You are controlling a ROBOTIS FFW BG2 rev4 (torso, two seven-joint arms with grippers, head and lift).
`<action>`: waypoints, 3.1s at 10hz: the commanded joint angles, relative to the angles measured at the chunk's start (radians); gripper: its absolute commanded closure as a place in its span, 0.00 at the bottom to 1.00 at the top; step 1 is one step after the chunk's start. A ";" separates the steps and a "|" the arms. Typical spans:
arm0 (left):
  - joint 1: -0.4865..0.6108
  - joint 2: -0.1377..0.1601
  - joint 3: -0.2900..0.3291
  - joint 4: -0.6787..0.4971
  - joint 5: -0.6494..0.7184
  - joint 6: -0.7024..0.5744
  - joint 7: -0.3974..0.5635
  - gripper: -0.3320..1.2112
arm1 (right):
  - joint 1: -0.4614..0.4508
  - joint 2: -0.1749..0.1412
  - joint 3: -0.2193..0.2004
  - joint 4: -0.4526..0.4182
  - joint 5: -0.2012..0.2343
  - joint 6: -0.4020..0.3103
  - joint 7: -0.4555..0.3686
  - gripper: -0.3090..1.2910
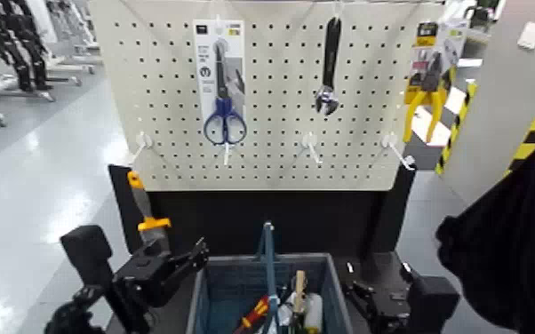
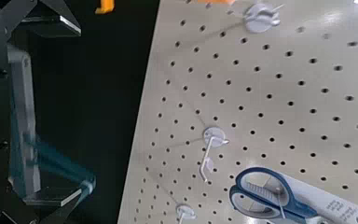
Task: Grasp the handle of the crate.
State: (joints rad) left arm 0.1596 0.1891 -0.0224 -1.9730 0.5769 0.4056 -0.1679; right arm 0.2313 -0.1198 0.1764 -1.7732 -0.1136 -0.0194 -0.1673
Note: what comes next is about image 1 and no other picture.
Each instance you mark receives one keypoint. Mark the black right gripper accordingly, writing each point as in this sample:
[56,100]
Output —
[389,289]

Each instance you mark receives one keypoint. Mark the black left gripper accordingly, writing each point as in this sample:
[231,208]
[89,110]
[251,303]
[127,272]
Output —
[144,280]

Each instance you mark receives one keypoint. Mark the grey-blue plastic crate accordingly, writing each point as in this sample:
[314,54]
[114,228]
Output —
[230,289]

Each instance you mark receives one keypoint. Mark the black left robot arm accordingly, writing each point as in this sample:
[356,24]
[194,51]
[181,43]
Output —
[74,317]

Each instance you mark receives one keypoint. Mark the white cylindrical roll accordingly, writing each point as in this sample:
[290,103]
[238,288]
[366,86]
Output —
[314,312]

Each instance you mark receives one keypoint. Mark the black display stand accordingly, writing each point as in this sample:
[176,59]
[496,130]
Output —
[249,219]

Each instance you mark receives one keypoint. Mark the red and yellow screwdriver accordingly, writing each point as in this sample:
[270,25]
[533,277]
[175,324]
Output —
[256,313]

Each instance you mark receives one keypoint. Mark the white pegboard hook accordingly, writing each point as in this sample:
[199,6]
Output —
[311,145]
[396,148]
[143,140]
[227,151]

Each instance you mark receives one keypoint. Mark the cream perforated pegboard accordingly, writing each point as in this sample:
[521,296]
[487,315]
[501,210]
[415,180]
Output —
[277,154]

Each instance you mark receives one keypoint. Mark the dark cloth-covered object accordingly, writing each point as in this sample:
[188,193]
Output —
[510,242]

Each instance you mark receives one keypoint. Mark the black adjustable wrench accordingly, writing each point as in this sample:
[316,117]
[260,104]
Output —
[330,56]

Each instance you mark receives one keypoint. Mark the grey pillar with hazard tape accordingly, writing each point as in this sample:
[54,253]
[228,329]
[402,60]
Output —
[505,93]

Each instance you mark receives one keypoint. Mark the grey carded tool package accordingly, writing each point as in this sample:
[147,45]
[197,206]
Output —
[454,42]

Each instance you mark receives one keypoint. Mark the black humanoid robot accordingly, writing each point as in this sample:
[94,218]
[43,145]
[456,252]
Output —
[15,42]

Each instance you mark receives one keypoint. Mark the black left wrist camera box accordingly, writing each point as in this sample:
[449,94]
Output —
[88,252]

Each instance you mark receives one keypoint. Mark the white wall plate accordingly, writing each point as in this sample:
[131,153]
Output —
[531,35]

